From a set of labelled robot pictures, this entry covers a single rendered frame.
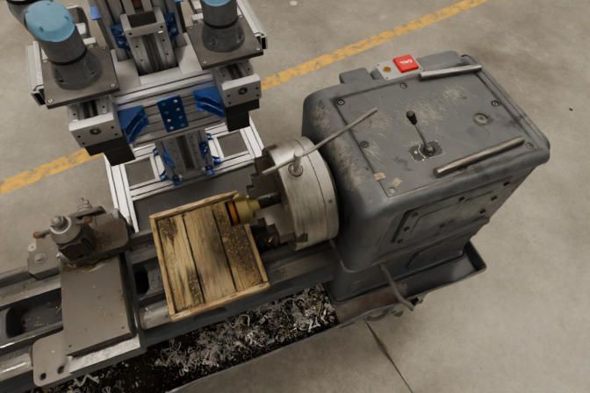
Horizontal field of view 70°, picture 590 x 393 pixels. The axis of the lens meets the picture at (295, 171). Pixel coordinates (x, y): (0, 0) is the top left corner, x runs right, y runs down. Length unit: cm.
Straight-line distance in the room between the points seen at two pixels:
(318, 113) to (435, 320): 143
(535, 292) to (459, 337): 50
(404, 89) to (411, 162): 26
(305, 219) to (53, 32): 88
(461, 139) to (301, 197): 47
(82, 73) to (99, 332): 78
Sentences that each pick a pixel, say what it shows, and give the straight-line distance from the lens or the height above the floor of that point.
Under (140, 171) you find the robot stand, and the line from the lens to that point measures 246.
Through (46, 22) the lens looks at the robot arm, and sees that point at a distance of 143.
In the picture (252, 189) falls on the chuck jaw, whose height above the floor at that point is 114.
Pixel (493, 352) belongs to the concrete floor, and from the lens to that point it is 242.
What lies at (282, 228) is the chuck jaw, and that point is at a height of 112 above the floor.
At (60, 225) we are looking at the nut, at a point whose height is 117.
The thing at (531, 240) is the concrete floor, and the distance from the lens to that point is 275.
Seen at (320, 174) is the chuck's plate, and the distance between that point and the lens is 111.
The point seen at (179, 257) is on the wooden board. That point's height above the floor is 88.
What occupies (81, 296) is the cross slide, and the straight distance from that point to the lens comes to 136.
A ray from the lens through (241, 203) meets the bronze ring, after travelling 119.
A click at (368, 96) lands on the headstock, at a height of 126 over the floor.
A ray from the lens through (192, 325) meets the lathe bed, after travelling 152.
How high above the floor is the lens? 216
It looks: 57 degrees down
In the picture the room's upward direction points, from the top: 3 degrees clockwise
